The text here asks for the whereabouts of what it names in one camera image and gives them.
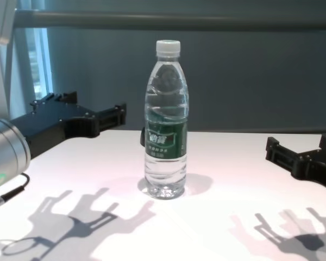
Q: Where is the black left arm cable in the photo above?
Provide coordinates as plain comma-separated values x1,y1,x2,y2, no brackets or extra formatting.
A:
0,172,30,218

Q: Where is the grey window frame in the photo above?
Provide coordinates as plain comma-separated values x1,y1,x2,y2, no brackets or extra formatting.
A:
5,10,30,120

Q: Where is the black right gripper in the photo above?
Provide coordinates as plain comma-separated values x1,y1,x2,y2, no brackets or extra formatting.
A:
265,134,326,197

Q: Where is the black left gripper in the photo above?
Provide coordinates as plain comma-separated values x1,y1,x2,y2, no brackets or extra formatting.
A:
9,91,127,160

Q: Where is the clear water bottle green label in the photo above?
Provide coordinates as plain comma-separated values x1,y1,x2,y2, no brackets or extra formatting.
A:
143,40,189,201

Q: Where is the window glass strip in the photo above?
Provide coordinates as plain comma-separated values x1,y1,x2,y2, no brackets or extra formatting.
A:
27,28,55,100

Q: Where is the grey horizontal handrail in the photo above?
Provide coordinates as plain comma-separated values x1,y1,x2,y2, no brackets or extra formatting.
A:
15,10,326,31

